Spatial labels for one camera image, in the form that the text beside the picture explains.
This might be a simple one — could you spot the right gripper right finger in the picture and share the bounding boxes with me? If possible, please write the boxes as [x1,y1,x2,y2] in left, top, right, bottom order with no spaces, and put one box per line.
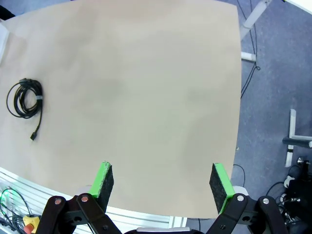
[205,162,291,234]

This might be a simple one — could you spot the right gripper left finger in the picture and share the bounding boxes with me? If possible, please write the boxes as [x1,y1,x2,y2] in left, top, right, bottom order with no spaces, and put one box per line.
[40,160,124,234]

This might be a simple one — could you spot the thin black USB cable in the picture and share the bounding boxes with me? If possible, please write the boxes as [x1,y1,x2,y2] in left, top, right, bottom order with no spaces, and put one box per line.
[6,78,45,142]

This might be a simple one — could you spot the yellow emergency stop button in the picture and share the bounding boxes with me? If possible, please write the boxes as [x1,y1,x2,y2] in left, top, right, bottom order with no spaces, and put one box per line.
[23,214,41,234]

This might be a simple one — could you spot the black floor equipment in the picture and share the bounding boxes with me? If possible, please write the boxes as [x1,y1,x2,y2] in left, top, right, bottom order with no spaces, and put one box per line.
[265,156,312,234]

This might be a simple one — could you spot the white stand foot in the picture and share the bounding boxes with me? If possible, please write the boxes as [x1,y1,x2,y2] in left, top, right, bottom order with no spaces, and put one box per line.
[284,109,312,168]

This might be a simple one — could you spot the white side table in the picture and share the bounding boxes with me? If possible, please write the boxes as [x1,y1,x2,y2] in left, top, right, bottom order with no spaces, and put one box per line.
[240,0,312,61]

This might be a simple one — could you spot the green and black wires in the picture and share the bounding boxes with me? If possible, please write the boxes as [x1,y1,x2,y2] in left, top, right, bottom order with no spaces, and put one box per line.
[0,186,34,234]

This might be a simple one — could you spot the thin black floor cable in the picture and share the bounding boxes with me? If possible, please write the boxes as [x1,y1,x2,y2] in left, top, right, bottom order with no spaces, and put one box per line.
[237,0,261,98]

